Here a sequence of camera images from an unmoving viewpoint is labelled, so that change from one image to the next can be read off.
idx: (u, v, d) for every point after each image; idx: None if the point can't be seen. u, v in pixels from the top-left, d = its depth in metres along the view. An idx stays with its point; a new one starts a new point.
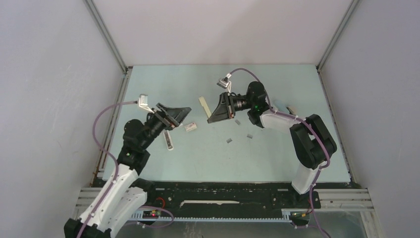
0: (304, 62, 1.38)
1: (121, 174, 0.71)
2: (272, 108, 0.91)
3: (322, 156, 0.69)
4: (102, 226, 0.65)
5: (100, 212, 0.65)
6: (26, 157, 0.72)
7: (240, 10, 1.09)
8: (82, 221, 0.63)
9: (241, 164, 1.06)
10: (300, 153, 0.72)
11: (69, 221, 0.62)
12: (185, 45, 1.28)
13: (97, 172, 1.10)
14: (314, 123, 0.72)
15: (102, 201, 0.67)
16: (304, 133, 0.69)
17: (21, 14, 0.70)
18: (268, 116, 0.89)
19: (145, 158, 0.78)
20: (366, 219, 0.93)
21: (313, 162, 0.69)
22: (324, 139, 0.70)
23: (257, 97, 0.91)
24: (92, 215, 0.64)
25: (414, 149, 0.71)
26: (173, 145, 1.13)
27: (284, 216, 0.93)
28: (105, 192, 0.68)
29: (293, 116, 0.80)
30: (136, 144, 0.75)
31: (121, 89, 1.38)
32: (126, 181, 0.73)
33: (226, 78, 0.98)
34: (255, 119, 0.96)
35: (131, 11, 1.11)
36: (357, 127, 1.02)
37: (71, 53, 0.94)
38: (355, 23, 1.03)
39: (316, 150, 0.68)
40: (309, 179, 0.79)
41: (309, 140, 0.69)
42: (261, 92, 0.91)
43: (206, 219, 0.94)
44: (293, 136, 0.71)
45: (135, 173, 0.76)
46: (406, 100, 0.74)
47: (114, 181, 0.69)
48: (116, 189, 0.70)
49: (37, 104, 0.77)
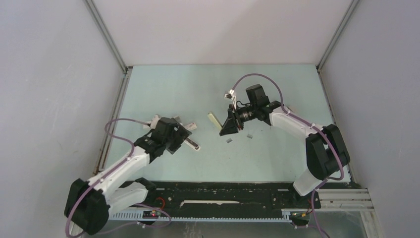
0: (304, 62, 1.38)
1: (135, 154, 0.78)
2: (284, 107, 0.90)
3: (334, 168, 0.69)
4: (107, 194, 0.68)
5: (109, 181, 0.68)
6: (26, 157, 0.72)
7: (239, 11, 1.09)
8: (90, 184, 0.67)
9: (242, 164, 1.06)
10: (310, 162, 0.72)
11: (77, 181, 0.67)
12: (185, 45, 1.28)
13: (97, 172, 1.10)
14: (330, 134, 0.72)
15: (114, 170, 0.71)
16: (320, 145, 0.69)
17: (21, 15, 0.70)
18: (279, 116, 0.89)
19: (157, 150, 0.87)
20: (366, 219, 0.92)
21: (325, 174, 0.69)
22: (339, 151, 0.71)
23: (254, 92, 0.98)
24: (101, 181, 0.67)
25: (414, 149, 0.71)
26: (199, 146, 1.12)
27: (284, 216, 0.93)
28: (118, 163, 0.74)
29: (309, 123, 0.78)
30: (161, 134, 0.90)
31: (121, 89, 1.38)
32: (137, 162, 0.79)
33: (230, 95, 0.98)
34: (264, 115, 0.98)
35: (131, 11, 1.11)
36: (357, 128, 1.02)
37: (71, 53, 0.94)
38: (356, 23, 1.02)
39: (329, 162, 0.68)
40: (313, 185, 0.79)
41: (323, 151, 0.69)
42: (257, 88, 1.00)
43: (206, 219, 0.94)
44: (307, 146, 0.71)
45: (147, 160, 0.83)
46: (407, 99, 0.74)
47: (128, 157, 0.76)
48: (128, 164, 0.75)
49: (38, 103, 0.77)
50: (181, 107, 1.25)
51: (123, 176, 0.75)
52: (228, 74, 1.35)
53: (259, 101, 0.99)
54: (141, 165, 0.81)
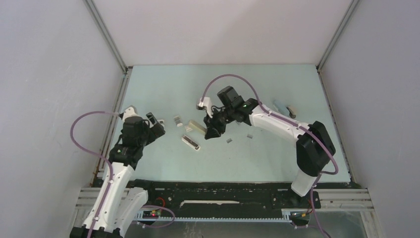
0: (304, 62, 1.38)
1: (116, 172, 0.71)
2: (263, 108, 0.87)
3: (325, 163, 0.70)
4: (109, 227, 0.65)
5: (104, 214, 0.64)
6: (26, 156, 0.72)
7: (239, 11, 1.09)
8: (87, 227, 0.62)
9: (242, 164, 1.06)
10: (302, 162, 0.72)
11: (74, 229, 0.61)
12: (185, 45, 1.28)
13: (97, 172, 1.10)
14: (318, 132, 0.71)
15: (103, 203, 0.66)
16: (311, 145, 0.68)
17: (21, 15, 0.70)
18: (262, 117, 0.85)
19: (135, 155, 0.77)
20: (366, 219, 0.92)
21: (318, 170, 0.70)
22: (328, 147, 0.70)
23: (226, 96, 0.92)
24: (97, 219, 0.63)
25: (414, 148, 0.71)
26: (199, 146, 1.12)
27: (284, 216, 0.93)
28: (104, 193, 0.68)
29: (295, 123, 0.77)
30: (132, 136, 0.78)
31: (121, 89, 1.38)
32: (124, 178, 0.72)
33: (202, 107, 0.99)
34: (242, 116, 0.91)
35: (131, 11, 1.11)
36: (357, 128, 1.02)
37: (71, 53, 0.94)
38: (355, 24, 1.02)
39: (321, 159, 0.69)
40: (310, 182, 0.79)
41: (314, 150, 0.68)
42: (228, 90, 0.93)
43: (206, 219, 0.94)
44: (298, 147, 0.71)
45: (131, 169, 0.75)
46: (407, 99, 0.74)
47: (111, 181, 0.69)
48: (115, 188, 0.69)
49: (38, 103, 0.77)
50: (181, 107, 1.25)
51: (117, 200, 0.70)
52: (228, 74, 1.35)
53: (235, 102, 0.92)
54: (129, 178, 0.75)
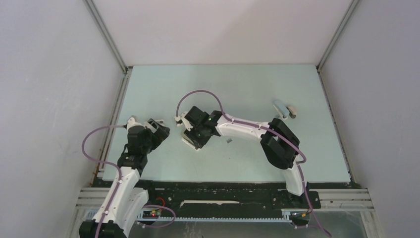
0: (304, 62, 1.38)
1: (124, 173, 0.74)
2: (226, 116, 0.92)
3: (292, 155, 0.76)
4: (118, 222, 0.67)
5: (113, 209, 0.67)
6: (26, 156, 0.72)
7: (239, 11, 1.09)
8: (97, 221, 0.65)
9: (242, 164, 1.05)
10: (274, 159, 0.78)
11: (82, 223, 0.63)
12: (185, 45, 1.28)
13: (97, 172, 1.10)
14: (277, 128, 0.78)
15: (112, 200, 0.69)
16: (274, 142, 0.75)
17: (21, 15, 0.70)
18: (226, 126, 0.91)
19: (142, 162, 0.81)
20: (366, 219, 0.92)
21: (288, 162, 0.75)
22: (289, 138, 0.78)
23: (190, 114, 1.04)
24: (106, 213, 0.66)
25: (414, 148, 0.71)
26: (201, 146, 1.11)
27: (284, 216, 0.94)
28: (114, 191, 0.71)
29: (256, 124, 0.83)
30: (137, 145, 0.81)
31: (121, 88, 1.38)
32: (132, 179, 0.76)
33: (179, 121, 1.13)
34: (209, 129, 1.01)
35: (131, 12, 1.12)
36: (357, 128, 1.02)
37: (71, 53, 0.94)
38: (356, 24, 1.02)
39: (287, 152, 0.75)
40: (295, 178, 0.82)
41: (278, 146, 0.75)
42: (191, 110, 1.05)
43: (205, 219, 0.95)
44: (265, 147, 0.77)
45: (137, 175, 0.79)
46: (407, 99, 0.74)
47: (120, 181, 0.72)
48: (124, 187, 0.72)
49: (38, 103, 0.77)
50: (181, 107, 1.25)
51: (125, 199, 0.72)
52: (228, 74, 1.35)
53: (200, 118, 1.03)
54: (135, 181, 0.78)
